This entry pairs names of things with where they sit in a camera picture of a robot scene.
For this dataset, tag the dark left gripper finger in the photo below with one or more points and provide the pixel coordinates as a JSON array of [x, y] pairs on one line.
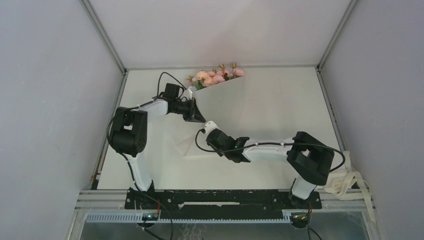
[[190, 117], [194, 107]]

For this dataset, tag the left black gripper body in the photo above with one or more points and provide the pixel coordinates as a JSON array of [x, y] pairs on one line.
[[181, 108]]

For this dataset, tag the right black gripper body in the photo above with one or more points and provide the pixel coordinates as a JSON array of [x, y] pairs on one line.
[[225, 154]]

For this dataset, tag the translucent white wrapping paper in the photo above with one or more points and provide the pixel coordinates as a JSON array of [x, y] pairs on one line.
[[234, 112]]

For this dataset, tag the pink fake flower stem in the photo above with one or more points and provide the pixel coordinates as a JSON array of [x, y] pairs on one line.
[[221, 75], [235, 72], [201, 80]]

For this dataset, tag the cream printed ribbon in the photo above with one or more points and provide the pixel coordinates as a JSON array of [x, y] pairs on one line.
[[340, 182]]

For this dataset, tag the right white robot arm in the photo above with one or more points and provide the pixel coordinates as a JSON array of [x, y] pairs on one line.
[[311, 159]]

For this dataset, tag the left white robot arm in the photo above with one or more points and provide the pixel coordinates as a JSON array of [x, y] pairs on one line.
[[127, 131]]

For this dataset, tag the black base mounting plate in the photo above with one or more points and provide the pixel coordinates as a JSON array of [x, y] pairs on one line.
[[202, 205]]

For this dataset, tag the right controller board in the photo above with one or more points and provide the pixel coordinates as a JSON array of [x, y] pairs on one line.
[[295, 218]]

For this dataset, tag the controller board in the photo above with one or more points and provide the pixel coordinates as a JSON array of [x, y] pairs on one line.
[[150, 217], [295, 218]]

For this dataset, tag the left controller board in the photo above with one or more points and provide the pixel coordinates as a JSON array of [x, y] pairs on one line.
[[150, 217]]

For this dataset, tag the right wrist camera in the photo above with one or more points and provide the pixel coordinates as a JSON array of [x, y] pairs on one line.
[[208, 127]]

